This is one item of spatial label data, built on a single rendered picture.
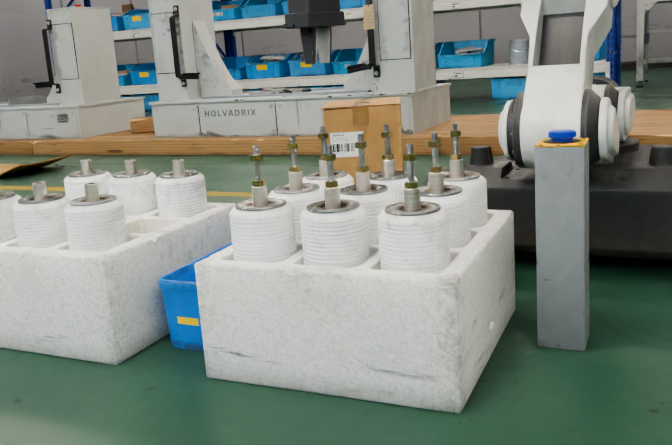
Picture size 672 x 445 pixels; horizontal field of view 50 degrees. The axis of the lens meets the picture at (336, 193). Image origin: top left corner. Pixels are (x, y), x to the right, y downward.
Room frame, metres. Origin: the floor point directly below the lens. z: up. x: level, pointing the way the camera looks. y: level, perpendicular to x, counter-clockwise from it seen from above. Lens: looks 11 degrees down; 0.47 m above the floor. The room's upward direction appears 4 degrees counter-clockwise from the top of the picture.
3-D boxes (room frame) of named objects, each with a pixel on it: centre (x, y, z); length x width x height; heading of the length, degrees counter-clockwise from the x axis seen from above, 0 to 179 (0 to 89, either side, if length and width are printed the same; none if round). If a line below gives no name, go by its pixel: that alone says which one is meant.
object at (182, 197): (1.40, 0.30, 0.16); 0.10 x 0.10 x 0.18
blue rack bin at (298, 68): (6.61, 0.07, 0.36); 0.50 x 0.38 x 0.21; 154
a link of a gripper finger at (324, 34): (1.29, 0.00, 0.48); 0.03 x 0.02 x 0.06; 48
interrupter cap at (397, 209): (0.96, -0.10, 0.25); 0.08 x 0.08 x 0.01
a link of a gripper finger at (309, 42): (1.25, 0.03, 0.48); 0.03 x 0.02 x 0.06; 48
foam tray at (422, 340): (1.11, -0.04, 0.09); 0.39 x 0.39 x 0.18; 65
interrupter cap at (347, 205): (1.00, 0.01, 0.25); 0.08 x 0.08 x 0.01
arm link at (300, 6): (1.27, 0.01, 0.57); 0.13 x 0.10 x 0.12; 138
